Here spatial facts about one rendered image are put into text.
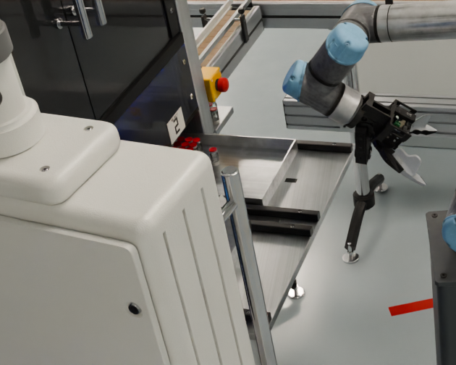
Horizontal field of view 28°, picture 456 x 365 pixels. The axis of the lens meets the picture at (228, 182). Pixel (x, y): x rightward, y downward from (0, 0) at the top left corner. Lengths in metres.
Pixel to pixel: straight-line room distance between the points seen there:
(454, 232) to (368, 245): 1.54
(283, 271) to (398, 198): 1.70
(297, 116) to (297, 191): 1.10
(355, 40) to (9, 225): 0.85
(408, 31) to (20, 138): 0.93
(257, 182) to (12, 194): 1.19
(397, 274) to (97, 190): 2.26
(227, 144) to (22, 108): 1.30
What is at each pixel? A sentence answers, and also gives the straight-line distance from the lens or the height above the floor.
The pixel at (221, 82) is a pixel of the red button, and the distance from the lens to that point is 2.44.
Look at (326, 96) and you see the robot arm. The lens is 1.82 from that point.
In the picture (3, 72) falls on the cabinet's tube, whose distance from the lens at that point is 1.13.
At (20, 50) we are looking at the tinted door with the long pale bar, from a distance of 1.73.
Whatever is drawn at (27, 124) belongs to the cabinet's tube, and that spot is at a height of 1.61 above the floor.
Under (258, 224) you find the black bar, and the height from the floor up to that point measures 0.90.
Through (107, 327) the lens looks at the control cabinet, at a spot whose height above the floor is 1.38.
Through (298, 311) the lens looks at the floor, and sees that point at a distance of 3.16.
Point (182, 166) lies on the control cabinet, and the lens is 1.10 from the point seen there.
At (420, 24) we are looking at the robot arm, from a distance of 1.82.
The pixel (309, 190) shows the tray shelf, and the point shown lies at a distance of 2.18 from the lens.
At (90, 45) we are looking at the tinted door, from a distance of 1.93.
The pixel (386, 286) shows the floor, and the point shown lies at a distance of 3.22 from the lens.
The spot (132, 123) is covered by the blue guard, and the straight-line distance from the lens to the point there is 2.07.
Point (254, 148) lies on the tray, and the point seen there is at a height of 0.88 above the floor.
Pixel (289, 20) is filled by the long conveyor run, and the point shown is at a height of 0.87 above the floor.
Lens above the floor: 2.13
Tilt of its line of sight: 34 degrees down
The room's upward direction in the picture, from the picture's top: 12 degrees counter-clockwise
